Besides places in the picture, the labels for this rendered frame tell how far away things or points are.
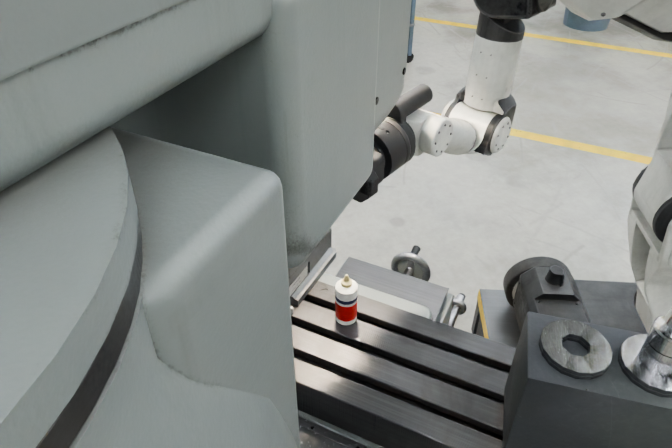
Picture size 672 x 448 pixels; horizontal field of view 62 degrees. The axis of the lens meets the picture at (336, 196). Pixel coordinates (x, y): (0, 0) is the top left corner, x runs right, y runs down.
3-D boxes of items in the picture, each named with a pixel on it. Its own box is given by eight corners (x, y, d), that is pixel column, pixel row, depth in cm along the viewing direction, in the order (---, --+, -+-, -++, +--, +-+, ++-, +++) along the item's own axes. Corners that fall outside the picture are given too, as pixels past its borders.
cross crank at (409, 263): (395, 268, 166) (397, 238, 159) (433, 280, 162) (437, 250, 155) (375, 304, 155) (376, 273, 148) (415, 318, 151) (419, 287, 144)
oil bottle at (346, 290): (340, 306, 106) (341, 264, 100) (360, 313, 105) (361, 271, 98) (331, 321, 103) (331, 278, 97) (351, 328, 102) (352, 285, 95)
